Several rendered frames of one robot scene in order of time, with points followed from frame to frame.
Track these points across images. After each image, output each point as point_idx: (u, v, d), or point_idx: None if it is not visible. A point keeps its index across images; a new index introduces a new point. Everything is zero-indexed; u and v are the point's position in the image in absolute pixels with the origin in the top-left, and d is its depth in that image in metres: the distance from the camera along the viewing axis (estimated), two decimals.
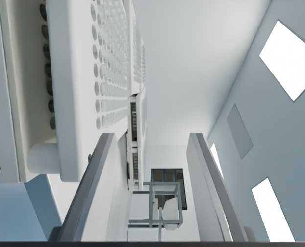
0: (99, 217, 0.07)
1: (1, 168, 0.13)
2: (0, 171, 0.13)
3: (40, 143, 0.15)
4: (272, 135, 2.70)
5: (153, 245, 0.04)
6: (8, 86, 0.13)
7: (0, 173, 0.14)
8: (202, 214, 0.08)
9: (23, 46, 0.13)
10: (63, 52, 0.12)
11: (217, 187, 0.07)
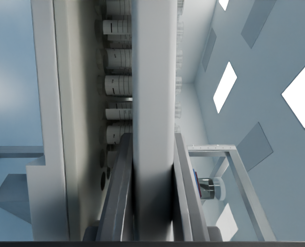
0: (129, 217, 0.07)
1: None
2: None
3: (95, 221, 0.11)
4: None
5: (153, 245, 0.04)
6: (63, 155, 0.08)
7: None
8: (174, 214, 0.08)
9: (82, 88, 0.09)
10: (156, 104, 0.08)
11: (186, 187, 0.07)
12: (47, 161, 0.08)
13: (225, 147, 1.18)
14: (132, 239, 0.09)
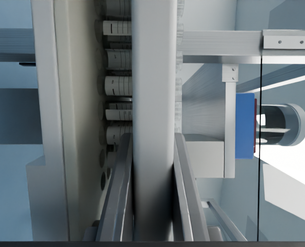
0: (129, 217, 0.07)
1: None
2: None
3: (95, 221, 0.11)
4: None
5: (153, 245, 0.04)
6: (63, 155, 0.08)
7: None
8: (174, 214, 0.08)
9: (82, 88, 0.09)
10: (156, 104, 0.08)
11: (186, 187, 0.07)
12: (47, 161, 0.08)
13: None
14: (132, 239, 0.09)
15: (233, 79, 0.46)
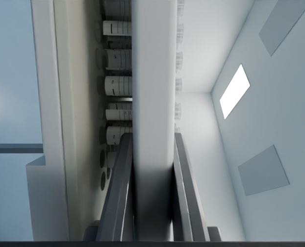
0: (129, 217, 0.07)
1: None
2: None
3: (95, 221, 0.11)
4: None
5: (153, 245, 0.04)
6: (63, 155, 0.08)
7: None
8: (174, 214, 0.08)
9: (82, 88, 0.09)
10: (156, 104, 0.08)
11: (186, 187, 0.07)
12: (47, 161, 0.08)
13: None
14: (132, 239, 0.09)
15: None
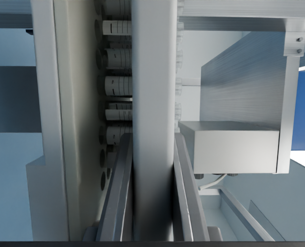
0: (129, 217, 0.07)
1: None
2: None
3: (95, 221, 0.11)
4: None
5: (153, 245, 0.04)
6: (63, 155, 0.08)
7: None
8: (174, 214, 0.08)
9: (82, 88, 0.09)
10: (156, 104, 0.08)
11: (186, 187, 0.07)
12: (47, 161, 0.08)
13: None
14: (132, 239, 0.09)
15: (298, 53, 0.36)
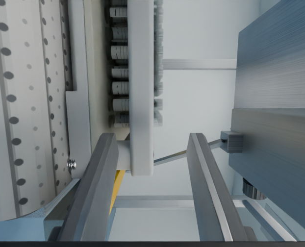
0: (99, 217, 0.07)
1: (75, 164, 0.14)
2: (75, 167, 0.14)
3: None
4: None
5: (153, 245, 0.04)
6: (87, 85, 0.13)
7: (75, 168, 0.14)
8: (202, 214, 0.08)
9: (97, 47, 0.14)
10: (142, 53, 0.13)
11: (217, 187, 0.07)
12: (78, 88, 0.13)
13: None
14: (129, 145, 0.15)
15: None
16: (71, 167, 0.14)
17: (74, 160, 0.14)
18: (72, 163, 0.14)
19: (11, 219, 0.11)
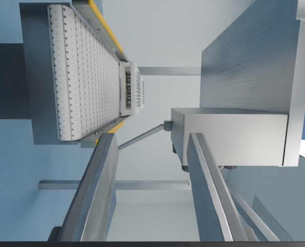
0: (99, 217, 0.07)
1: (121, 113, 0.78)
2: (121, 113, 0.78)
3: (126, 109, 0.80)
4: None
5: (153, 245, 0.04)
6: (123, 99, 0.77)
7: (121, 113, 0.78)
8: (202, 214, 0.08)
9: (125, 92, 0.78)
10: (133, 93, 0.77)
11: (217, 187, 0.07)
12: (122, 99, 0.77)
13: None
14: (131, 110, 0.78)
15: None
16: (120, 113, 0.78)
17: (121, 112, 0.78)
18: (120, 112, 0.78)
19: None
